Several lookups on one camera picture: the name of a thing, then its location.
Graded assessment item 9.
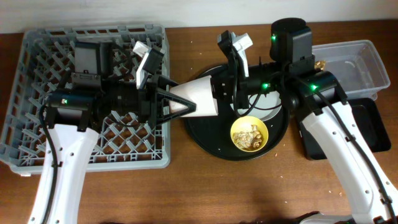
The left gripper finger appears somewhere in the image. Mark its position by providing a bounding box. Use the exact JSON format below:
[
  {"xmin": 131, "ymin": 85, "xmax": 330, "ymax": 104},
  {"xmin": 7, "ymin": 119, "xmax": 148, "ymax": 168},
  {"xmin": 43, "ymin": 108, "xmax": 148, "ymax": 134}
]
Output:
[
  {"xmin": 155, "ymin": 88, "xmax": 197, "ymax": 123},
  {"xmin": 157, "ymin": 75, "xmax": 178, "ymax": 93}
]

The pink cup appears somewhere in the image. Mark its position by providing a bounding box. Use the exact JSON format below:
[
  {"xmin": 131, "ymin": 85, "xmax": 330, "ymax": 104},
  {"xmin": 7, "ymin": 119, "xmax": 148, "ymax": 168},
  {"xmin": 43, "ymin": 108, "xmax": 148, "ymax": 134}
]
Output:
[{"xmin": 169, "ymin": 76, "xmax": 218, "ymax": 118}]

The yellow bowl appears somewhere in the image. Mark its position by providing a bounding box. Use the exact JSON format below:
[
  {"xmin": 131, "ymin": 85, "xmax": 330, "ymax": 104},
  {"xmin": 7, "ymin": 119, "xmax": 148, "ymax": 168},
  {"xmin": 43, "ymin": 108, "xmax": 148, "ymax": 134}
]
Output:
[{"xmin": 230, "ymin": 116, "xmax": 269, "ymax": 152}]

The peanut shells food waste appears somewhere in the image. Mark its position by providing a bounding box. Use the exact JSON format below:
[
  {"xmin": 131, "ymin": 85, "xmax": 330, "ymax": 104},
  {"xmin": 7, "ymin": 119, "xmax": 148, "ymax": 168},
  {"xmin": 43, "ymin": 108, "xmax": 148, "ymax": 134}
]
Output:
[{"xmin": 233, "ymin": 125, "xmax": 263, "ymax": 151}]

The brown snack wrapper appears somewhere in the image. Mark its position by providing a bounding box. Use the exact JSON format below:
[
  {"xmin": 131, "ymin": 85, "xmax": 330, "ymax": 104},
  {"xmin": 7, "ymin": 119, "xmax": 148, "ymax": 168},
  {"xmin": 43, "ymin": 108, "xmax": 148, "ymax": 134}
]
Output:
[{"xmin": 314, "ymin": 60, "xmax": 326, "ymax": 71}]

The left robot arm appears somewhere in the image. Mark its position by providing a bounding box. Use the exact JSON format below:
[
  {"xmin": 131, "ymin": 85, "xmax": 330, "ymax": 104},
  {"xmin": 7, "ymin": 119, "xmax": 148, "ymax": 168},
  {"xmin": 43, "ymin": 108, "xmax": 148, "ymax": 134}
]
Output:
[{"xmin": 29, "ymin": 42, "xmax": 197, "ymax": 223}]

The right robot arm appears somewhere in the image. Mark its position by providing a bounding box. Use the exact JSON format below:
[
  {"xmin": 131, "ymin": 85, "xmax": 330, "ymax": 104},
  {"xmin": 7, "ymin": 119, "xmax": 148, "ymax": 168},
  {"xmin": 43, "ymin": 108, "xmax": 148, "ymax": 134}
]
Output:
[{"xmin": 212, "ymin": 17, "xmax": 397, "ymax": 223}]

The grey dishwasher rack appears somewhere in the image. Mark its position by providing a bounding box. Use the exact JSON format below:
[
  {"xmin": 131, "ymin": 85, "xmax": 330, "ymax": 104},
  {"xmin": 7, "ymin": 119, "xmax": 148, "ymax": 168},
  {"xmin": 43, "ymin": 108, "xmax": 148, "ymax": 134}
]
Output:
[{"xmin": 1, "ymin": 24, "xmax": 171, "ymax": 176}]

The round black tray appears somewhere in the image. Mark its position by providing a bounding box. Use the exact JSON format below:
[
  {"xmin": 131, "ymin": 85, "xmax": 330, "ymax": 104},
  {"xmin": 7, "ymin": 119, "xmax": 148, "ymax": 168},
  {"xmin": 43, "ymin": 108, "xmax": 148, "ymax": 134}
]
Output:
[{"xmin": 182, "ymin": 63, "xmax": 290, "ymax": 162}]

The grey round plate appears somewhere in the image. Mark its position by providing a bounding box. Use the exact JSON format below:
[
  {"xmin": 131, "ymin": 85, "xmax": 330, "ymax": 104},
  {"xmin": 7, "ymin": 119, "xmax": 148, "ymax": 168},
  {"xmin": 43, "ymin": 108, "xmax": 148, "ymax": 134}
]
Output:
[{"xmin": 248, "ymin": 91, "xmax": 282, "ymax": 121}]

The clear plastic bin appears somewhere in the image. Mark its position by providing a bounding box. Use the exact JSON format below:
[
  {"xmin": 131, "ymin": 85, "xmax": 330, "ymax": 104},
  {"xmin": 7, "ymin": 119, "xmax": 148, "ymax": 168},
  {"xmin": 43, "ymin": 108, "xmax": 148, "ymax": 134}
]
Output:
[{"xmin": 312, "ymin": 40, "xmax": 391, "ymax": 100}]

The black rectangular bin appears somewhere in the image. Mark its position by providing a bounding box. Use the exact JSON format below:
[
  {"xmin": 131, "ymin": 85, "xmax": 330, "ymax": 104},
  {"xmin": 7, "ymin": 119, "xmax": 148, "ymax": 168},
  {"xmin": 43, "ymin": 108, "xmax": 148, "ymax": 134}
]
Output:
[{"xmin": 297, "ymin": 98, "xmax": 391, "ymax": 160}]

